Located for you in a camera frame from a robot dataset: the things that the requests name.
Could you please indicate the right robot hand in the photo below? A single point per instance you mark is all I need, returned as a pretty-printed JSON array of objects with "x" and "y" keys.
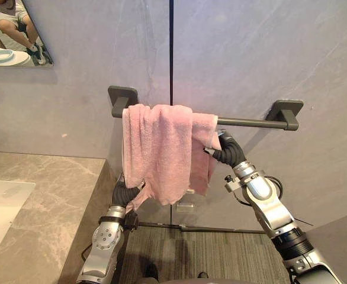
[{"x": 232, "y": 152}]

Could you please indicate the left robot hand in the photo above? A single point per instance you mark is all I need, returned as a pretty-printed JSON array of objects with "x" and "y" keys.
[{"x": 120, "y": 196}]

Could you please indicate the pink terry towel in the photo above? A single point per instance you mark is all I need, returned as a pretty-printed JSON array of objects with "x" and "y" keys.
[{"x": 155, "y": 148}]

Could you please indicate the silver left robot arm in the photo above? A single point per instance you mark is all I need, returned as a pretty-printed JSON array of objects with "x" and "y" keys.
[{"x": 105, "y": 239}]

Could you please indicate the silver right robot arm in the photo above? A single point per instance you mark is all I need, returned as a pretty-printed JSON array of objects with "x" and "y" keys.
[{"x": 268, "y": 201}]

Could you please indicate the dark grey towel bar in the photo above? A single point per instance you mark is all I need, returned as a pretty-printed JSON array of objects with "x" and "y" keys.
[{"x": 250, "y": 122}]

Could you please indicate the grey marble vanity counter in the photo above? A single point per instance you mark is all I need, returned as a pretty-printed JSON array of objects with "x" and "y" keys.
[{"x": 58, "y": 192}]

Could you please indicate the dark left robot foot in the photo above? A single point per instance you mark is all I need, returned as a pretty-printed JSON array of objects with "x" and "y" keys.
[{"x": 151, "y": 270}]

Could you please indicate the dark robot foot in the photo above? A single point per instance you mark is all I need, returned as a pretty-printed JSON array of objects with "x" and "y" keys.
[
  {"x": 151, "y": 270},
  {"x": 202, "y": 275}
]

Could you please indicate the grey robot torso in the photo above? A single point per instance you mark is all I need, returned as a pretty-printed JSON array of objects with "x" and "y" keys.
[{"x": 188, "y": 282}]

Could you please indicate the dark right robot foot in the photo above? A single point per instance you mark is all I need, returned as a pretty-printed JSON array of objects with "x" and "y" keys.
[{"x": 202, "y": 275}]

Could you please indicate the white sink basin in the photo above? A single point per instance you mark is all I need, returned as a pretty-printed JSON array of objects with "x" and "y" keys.
[{"x": 1, "y": 201}]

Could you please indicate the clear plastic wall bracket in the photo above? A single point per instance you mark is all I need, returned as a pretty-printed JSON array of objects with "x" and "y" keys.
[{"x": 185, "y": 207}]

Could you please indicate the black vertical wall strip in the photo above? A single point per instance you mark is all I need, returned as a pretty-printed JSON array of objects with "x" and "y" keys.
[{"x": 171, "y": 53}]

